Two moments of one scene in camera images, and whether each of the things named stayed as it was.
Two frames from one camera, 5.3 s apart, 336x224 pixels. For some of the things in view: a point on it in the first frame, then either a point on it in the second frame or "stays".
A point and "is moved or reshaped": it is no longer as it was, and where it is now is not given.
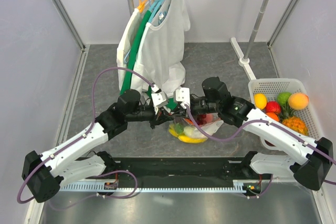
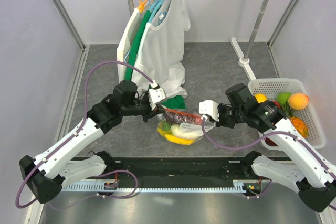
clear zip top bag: [184, 129] is moved or reshaped
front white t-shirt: [159, 64] stays
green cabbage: [179, 128] to [166, 126]
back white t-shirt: [125, 49] stays
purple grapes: [200, 119] is moved or reshaped
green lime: [282, 97] stays
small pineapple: [293, 122] stays
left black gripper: [162, 117] to [150, 113]
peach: [298, 101] stays
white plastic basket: [271, 87] stays
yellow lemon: [260, 100] stays
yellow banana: [171, 130] to [171, 138]
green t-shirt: [169, 104] stays
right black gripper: [192, 113] to [221, 122]
